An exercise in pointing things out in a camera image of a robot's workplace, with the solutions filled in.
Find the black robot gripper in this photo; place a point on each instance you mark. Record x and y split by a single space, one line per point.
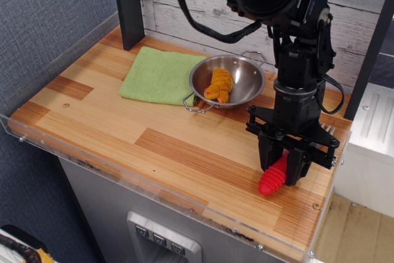
294 112

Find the red handled metal fork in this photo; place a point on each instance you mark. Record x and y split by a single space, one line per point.
272 178

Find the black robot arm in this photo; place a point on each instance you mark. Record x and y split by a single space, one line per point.
301 34

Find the white ribbed cabinet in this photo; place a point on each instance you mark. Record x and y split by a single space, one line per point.
365 173

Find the orange knitted toy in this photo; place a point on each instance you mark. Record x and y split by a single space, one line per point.
220 87

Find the green folded cloth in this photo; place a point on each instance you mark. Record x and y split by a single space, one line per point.
159 76

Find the silver dispenser panel with buttons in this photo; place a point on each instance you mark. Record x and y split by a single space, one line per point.
152 240

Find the yellow object at corner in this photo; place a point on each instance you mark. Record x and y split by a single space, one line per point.
45 257

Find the steel two-handled bowl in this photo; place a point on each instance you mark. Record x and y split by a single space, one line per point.
249 80

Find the dark right vertical post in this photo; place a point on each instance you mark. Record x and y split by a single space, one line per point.
377 40

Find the dark vertical post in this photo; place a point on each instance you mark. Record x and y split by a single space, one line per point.
377 40
131 22

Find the dark left vertical post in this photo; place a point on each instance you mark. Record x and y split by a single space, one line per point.
131 22

